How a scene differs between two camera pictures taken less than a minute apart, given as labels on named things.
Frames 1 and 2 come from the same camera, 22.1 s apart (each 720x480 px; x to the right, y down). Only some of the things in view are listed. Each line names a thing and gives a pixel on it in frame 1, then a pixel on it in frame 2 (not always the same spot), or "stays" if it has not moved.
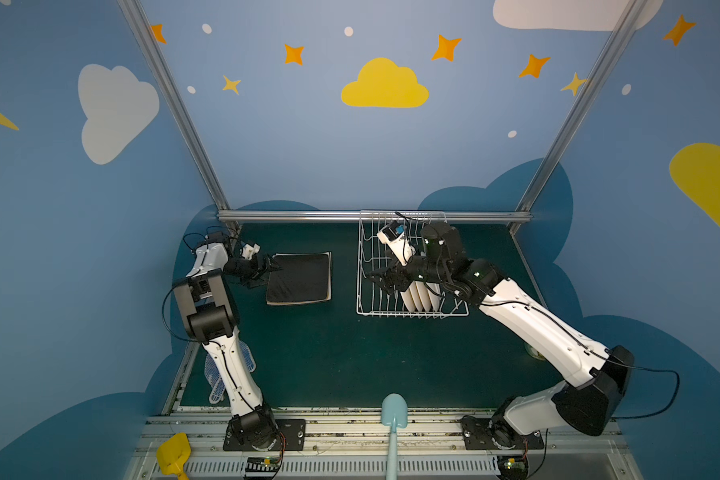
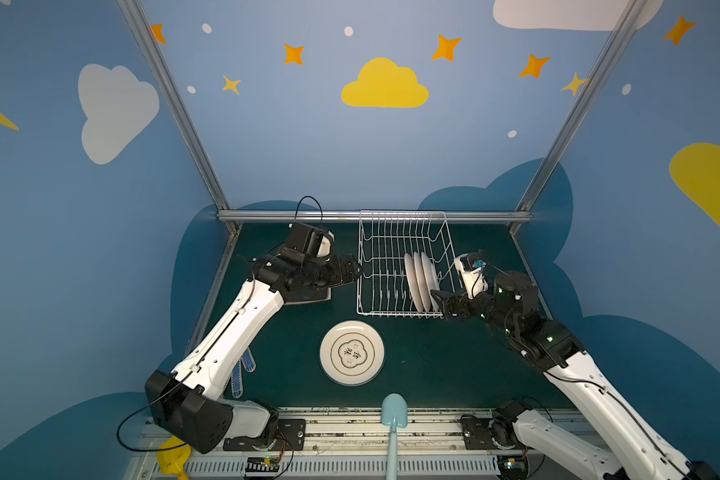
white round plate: (408, 300) to (352, 353)
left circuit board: (259, 464) stays
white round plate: (434, 294) stays
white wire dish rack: (409, 299) stays
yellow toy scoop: (173, 454) stays
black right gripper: (397, 276) to (456, 303)
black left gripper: (255, 267) to (335, 270)
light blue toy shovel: (394, 413) stays
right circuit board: (512, 466) stays
